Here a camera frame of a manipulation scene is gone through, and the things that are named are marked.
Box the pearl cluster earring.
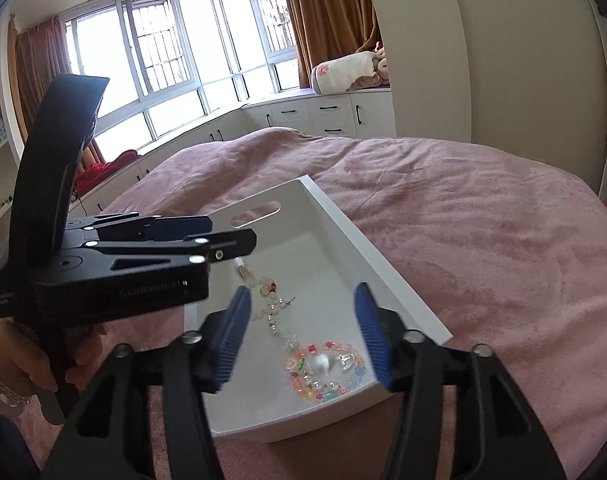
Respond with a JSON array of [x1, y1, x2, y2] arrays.
[[303, 375, 334, 395]]

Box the silver wrist bracelet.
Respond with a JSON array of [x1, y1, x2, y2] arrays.
[[0, 360, 32, 417]]

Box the white roll pillow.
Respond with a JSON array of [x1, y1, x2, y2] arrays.
[[311, 50, 379, 95]]

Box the pink fleece blanket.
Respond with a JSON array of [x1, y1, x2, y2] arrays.
[[0, 127, 607, 480]]

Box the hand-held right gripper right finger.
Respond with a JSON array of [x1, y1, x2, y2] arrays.
[[352, 282, 567, 480]]

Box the colourful bead bracelet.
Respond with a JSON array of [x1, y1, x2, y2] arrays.
[[284, 341, 370, 406]]

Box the person's dark blue clothing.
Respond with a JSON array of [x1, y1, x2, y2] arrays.
[[0, 407, 40, 480]]

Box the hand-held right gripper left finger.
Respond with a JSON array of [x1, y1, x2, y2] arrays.
[[44, 286, 254, 480]]

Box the white window seat cabinets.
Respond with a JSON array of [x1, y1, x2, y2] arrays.
[[76, 87, 397, 221]]

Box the person's left hand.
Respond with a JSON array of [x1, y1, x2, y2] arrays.
[[0, 317, 105, 406]]

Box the brown curtain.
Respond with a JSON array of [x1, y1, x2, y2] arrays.
[[14, 17, 104, 166], [276, 0, 384, 91]]

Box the white bead bracelet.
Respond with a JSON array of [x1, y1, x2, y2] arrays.
[[234, 256, 284, 325]]

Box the red cushion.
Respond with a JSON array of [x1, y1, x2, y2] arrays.
[[76, 149, 139, 196]]

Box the pearl drop earring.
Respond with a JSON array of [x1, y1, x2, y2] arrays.
[[268, 299, 284, 338]]

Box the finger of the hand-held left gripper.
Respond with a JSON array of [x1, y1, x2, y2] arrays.
[[66, 229, 258, 267], [66, 214, 214, 242]]

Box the white framed bay window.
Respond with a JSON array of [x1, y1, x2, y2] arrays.
[[64, 0, 304, 161]]

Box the white rectangular storage box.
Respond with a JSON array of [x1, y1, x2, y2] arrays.
[[184, 175, 454, 443]]

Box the pile of plush toys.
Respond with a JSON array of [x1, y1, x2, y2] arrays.
[[371, 42, 390, 87]]

